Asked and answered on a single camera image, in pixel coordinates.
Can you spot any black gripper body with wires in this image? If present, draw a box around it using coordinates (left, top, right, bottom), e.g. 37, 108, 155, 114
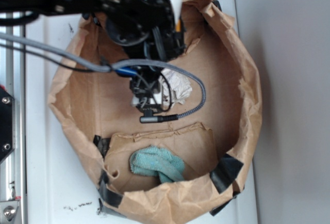
129, 66, 170, 113

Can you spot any white paper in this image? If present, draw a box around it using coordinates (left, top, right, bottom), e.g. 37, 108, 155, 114
160, 69, 192, 107

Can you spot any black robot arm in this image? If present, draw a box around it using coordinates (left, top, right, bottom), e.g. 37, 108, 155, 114
1, 0, 185, 62

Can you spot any brown paper bag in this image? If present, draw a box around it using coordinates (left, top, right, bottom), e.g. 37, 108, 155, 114
48, 0, 262, 223

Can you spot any black tape inner left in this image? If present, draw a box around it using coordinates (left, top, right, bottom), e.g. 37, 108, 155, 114
93, 135, 111, 158

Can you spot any black tape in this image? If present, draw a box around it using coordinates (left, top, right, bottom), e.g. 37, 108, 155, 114
93, 135, 111, 158
98, 171, 126, 218
209, 154, 244, 194
212, 0, 222, 11

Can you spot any teal microfiber cloth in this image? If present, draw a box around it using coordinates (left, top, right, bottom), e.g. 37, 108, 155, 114
129, 146, 185, 183

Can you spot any black tape top right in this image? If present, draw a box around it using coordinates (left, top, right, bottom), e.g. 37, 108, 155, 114
212, 0, 222, 11

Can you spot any black tape bottom left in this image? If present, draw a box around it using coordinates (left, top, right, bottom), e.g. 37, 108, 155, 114
98, 171, 126, 218

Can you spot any black tape bottom right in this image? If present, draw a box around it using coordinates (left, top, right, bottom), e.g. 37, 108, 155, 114
209, 154, 244, 194

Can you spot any white plastic tray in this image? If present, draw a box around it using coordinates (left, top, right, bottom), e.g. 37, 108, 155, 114
26, 0, 262, 223

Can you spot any grey braided cable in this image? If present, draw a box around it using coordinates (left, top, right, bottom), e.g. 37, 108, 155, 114
0, 33, 207, 124

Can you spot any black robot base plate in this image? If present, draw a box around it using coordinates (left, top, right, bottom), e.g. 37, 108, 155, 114
0, 85, 15, 164

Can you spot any aluminium frame rail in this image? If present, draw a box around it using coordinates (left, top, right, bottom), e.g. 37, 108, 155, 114
1, 38, 27, 223

